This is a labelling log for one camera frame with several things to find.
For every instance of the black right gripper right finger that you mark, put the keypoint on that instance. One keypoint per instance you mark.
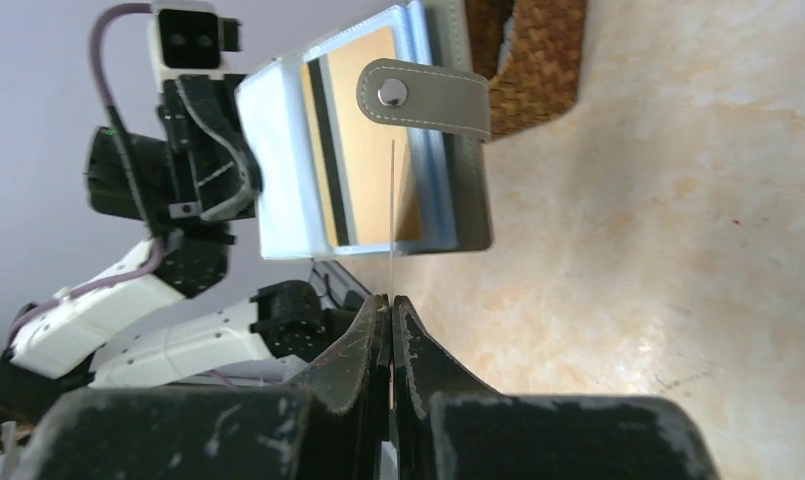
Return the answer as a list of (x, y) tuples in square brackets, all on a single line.
[(452, 425)]

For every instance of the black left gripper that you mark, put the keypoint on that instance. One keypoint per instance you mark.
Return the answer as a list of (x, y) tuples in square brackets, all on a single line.
[(197, 180)]

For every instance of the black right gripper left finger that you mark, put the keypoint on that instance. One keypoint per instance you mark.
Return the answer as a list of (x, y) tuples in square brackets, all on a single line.
[(325, 422)]

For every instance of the gold credit card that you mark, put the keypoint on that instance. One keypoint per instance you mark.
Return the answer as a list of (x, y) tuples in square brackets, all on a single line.
[(365, 174)]

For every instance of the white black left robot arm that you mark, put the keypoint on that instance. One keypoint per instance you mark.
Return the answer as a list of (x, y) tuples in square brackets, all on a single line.
[(89, 337)]

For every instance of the brown wicker basket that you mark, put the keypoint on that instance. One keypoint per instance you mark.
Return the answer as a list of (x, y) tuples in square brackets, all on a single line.
[(531, 52)]

